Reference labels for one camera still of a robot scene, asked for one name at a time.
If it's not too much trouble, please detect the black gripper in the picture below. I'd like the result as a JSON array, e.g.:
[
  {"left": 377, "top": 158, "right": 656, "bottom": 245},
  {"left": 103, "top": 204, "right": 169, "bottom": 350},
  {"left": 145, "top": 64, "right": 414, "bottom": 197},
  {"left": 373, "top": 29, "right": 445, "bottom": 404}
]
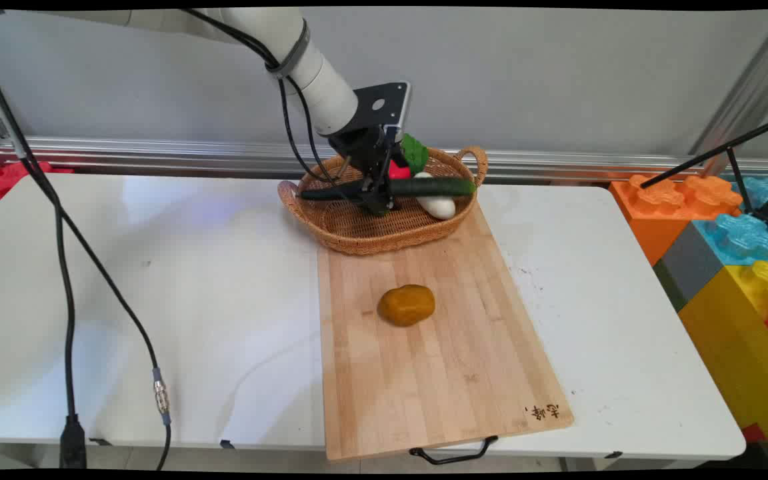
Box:
[{"left": 328, "top": 125, "right": 403, "bottom": 217}]

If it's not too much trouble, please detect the dark green cucumber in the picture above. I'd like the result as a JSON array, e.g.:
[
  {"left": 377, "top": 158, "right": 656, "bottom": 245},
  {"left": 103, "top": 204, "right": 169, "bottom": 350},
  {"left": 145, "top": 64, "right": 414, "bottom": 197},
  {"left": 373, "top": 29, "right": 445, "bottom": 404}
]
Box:
[{"left": 300, "top": 177, "right": 477, "bottom": 201}]

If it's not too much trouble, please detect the woven wicker basket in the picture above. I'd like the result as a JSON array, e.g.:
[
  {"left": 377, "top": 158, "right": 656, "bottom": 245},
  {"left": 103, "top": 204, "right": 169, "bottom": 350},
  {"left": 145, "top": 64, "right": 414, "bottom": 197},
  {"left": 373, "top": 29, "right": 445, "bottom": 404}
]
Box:
[{"left": 278, "top": 146, "right": 489, "bottom": 256}]

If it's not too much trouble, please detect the green leafy vegetable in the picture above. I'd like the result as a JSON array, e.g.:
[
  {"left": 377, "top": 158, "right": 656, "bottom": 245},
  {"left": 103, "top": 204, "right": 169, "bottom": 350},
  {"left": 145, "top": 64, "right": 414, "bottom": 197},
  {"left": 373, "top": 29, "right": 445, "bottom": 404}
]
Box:
[{"left": 400, "top": 133, "right": 429, "bottom": 175}]

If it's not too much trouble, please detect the brown potato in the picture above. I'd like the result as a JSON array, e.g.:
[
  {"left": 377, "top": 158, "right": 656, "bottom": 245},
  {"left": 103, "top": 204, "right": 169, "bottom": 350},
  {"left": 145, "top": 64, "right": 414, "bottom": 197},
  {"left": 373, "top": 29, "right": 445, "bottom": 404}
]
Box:
[{"left": 377, "top": 285, "right": 436, "bottom": 327}]

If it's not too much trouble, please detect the wooden cutting board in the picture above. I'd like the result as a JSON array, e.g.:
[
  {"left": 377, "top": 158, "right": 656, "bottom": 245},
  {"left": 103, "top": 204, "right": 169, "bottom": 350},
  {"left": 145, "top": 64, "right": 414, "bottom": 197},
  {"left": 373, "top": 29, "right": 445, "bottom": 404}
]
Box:
[{"left": 317, "top": 200, "right": 575, "bottom": 462}]

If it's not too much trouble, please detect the orange toy block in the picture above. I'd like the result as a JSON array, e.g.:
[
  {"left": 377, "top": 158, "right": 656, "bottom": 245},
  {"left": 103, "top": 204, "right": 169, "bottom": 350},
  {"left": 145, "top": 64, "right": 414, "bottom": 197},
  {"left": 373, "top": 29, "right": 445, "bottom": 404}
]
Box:
[{"left": 609, "top": 174, "right": 744, "bottom": 266}]

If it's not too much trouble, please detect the grey toy block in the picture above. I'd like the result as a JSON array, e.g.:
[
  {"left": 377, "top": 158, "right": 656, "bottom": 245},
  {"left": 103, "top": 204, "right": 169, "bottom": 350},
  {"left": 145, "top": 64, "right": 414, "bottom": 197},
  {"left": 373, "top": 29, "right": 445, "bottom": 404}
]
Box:
[{"left": 653, "top": 221, "right": 725, "bottom": 313}]

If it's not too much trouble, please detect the black tripod stand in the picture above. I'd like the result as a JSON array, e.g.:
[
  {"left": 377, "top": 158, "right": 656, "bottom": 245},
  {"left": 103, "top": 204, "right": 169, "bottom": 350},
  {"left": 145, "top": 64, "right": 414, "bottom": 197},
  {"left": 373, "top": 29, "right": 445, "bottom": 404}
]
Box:
[{"left": 639, "top": 112, "right": 768, "bottom": 225}]

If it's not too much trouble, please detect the blue toy block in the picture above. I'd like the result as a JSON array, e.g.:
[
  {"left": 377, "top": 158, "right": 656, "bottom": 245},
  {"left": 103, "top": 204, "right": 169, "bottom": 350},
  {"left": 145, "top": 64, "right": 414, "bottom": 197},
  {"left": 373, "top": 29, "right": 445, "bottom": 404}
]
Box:
[{"left": 693, "top": 176, "right": 768, "bottom": 267}]

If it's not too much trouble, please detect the yellow toy block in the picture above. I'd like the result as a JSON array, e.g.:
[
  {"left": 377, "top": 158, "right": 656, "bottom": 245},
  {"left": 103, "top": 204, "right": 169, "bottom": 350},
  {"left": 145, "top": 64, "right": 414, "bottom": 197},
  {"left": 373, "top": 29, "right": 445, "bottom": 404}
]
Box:
[{"left": 679, "top": 259, "right": 768, "bottom": 470}]

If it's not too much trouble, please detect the aluminium rail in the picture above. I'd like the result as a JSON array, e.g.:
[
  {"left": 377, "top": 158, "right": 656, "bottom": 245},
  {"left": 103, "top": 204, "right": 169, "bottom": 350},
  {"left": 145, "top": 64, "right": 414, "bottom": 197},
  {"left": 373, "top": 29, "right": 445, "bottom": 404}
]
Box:
[{"left": 0, "top": 137, "right": 768, "bottom": 181}]

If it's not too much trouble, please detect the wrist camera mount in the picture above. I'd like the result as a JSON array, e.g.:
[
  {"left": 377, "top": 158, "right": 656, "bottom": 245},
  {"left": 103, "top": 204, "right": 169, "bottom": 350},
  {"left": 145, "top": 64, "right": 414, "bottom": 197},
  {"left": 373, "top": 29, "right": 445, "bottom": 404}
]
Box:
[{"left": 342, "top": 82, "right": 412, "bottom": 136}]

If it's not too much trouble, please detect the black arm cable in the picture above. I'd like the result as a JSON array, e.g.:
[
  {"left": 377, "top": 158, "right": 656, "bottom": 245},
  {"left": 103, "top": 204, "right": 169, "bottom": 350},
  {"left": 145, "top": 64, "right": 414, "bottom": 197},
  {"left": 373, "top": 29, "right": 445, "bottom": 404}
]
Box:
[{"left": 181, "top": 8, "right": 345, "bottom": 185}]

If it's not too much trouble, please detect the thin black cable with connector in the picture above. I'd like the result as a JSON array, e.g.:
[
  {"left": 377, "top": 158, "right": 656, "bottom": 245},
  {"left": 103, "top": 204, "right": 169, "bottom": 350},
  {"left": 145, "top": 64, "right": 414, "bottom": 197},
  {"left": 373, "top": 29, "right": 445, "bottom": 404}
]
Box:
[{"left": 21, "top": 150, "right": 172, "bottom": 471}]

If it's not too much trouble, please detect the thick black cable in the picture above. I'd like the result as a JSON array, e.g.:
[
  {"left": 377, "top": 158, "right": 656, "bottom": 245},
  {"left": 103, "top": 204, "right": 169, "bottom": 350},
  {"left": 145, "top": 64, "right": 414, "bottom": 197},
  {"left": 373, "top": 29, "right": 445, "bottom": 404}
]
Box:
[{"left": 0, "top": 9, "right": 87, "bottom": 470}]

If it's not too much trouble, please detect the aluminium frame post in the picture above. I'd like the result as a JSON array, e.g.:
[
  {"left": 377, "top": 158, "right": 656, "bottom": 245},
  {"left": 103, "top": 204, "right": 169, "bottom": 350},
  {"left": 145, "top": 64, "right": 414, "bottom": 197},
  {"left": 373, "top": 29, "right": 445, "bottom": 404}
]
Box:
[{"left": 688, "top": 9, "right": 768, "bottom": 158}]

